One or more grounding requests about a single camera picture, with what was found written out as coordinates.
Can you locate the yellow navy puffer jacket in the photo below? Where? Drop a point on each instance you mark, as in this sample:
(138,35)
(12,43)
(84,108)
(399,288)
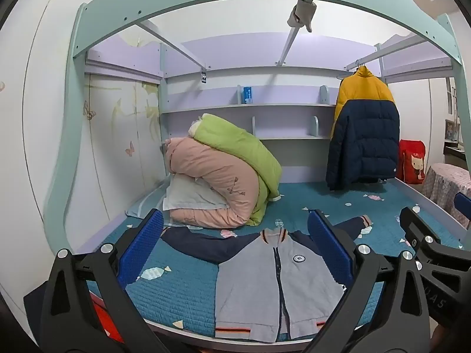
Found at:
(364,136)

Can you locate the lilac shelf unit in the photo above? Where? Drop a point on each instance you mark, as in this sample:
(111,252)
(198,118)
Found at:
(287,117)

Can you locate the white clothes rail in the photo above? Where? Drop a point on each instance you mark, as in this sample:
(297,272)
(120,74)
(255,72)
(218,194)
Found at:
(368,57)

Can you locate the teal quilted bedspread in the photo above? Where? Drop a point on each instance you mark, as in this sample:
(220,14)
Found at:
(184,283)

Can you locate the black hanging tag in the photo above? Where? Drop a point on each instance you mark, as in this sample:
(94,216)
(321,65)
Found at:
(204,77)

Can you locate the red cartoon bag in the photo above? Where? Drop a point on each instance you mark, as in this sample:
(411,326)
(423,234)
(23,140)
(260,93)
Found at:
(412,161)

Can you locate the teal bunk bed frame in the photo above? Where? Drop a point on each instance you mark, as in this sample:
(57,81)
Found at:
(110,11)

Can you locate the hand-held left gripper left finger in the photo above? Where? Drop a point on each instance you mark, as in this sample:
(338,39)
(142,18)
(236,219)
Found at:
(143,246)

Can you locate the striped light blue pillow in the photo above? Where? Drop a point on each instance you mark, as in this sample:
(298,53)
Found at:
(147,206)

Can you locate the green quilt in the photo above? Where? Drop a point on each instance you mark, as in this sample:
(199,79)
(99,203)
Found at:
(243,147)

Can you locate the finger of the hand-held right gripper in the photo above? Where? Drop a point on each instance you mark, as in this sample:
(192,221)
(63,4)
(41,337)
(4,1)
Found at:
(415,228)
(463,206)

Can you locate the pink quilt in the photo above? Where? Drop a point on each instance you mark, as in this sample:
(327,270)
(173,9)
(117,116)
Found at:
(213,169)

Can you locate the grey zip jacket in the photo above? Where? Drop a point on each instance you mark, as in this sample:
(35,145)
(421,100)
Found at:
(250,283)

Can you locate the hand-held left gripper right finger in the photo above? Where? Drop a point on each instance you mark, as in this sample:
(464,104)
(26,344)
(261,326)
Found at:
(331,250)

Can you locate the white pillow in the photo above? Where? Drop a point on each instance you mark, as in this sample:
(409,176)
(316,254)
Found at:
(191,193)

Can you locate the small blue box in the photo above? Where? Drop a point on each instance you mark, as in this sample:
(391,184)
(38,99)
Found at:
(248,95)

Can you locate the grey hanging cloth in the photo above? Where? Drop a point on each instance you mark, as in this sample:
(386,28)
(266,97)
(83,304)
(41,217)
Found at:
(303,13)

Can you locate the floral tablecloth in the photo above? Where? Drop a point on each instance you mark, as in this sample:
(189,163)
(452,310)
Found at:
(441,184)

